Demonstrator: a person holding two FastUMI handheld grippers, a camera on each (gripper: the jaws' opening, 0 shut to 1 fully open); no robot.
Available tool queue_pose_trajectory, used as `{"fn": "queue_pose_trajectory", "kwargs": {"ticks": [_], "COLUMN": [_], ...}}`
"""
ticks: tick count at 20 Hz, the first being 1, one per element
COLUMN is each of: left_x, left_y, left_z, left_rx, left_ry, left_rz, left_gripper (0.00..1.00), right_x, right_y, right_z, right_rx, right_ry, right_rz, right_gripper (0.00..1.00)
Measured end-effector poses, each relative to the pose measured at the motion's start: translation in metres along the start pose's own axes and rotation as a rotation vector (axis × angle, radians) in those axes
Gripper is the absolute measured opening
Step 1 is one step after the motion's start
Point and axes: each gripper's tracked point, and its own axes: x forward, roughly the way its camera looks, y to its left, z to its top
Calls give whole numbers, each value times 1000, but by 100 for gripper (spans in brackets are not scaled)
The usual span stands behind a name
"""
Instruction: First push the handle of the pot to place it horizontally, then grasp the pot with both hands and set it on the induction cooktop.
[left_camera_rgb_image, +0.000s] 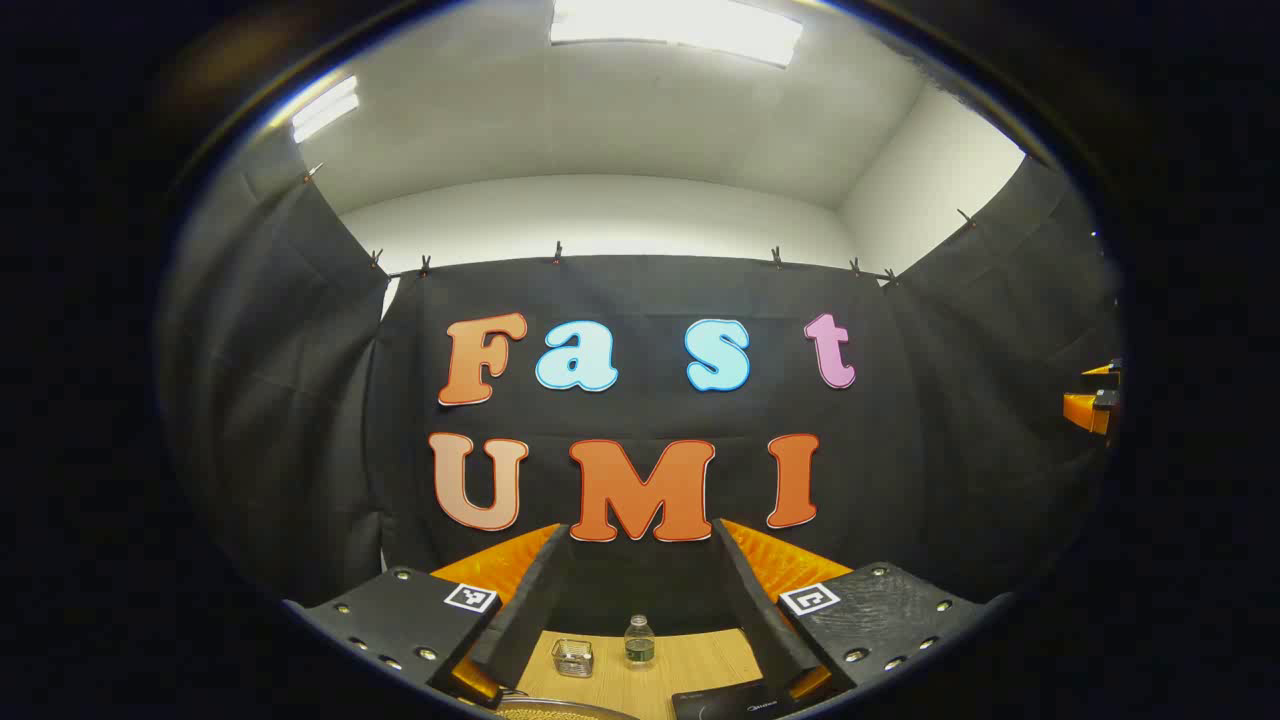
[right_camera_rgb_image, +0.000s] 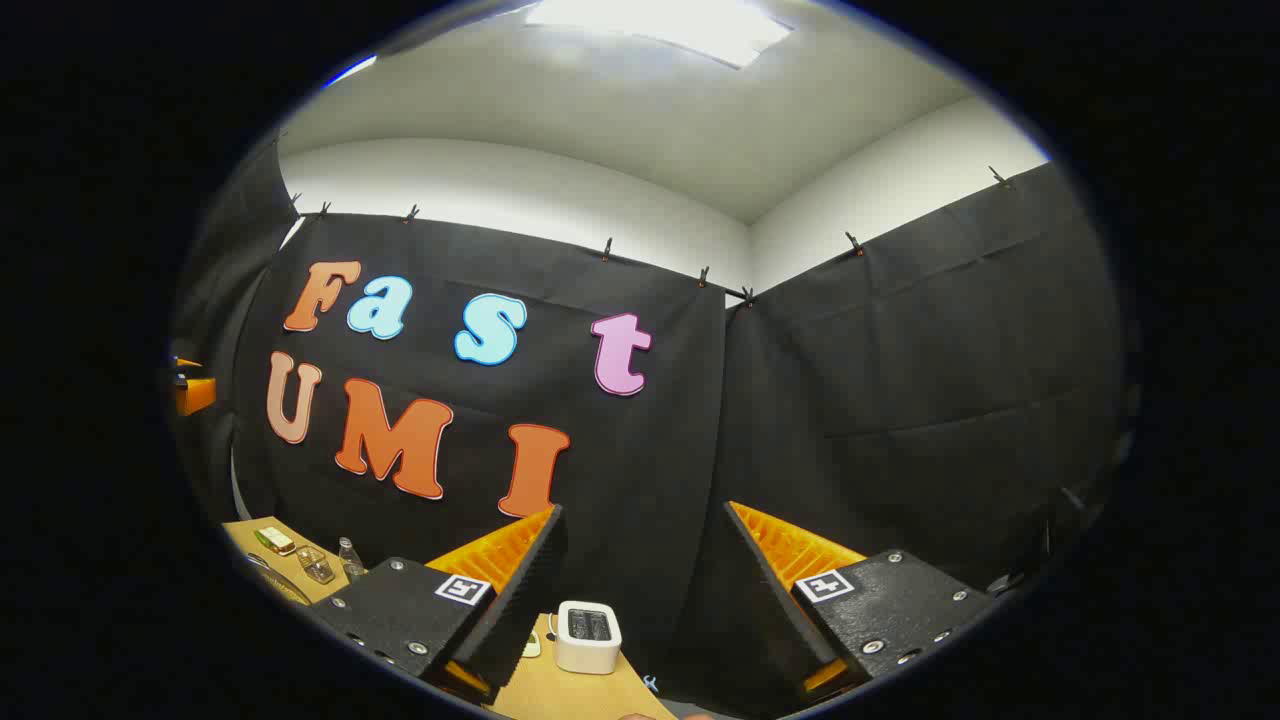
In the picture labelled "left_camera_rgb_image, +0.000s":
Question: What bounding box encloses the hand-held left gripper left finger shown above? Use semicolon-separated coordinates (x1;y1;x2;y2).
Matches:
283;522;573;709

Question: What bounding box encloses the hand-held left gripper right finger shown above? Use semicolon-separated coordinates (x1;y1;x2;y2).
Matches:
712;517;1013;701

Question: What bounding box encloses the row of black cloth clips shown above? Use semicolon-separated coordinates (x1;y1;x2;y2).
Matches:
303;162;976;291

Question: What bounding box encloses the ceiling light panel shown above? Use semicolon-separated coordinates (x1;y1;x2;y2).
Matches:
290;75;361;144
550;0;804;67

